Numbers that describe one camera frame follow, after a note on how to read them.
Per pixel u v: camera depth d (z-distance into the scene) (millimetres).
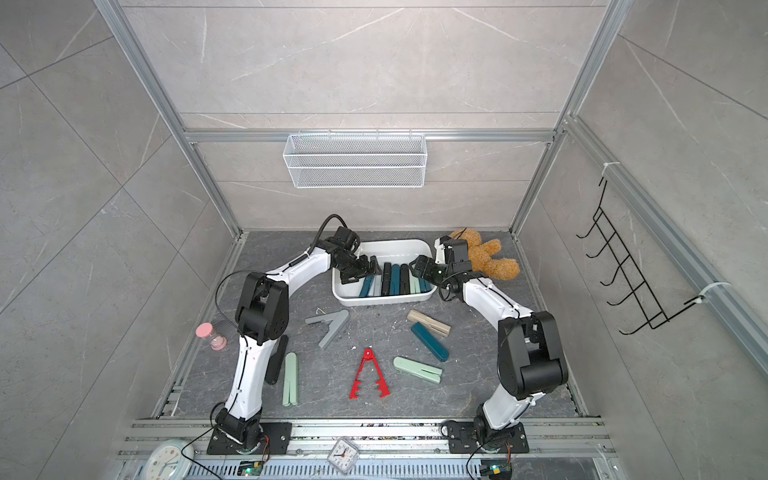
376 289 987
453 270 715
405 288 1003
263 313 589
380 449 730
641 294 644
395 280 1013
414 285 1009
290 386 796
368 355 856
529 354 459
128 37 710
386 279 1011
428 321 910
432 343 882
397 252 1113
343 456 698
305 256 699
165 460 686
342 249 798
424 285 1007
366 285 1007
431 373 815
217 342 879
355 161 1007
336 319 930
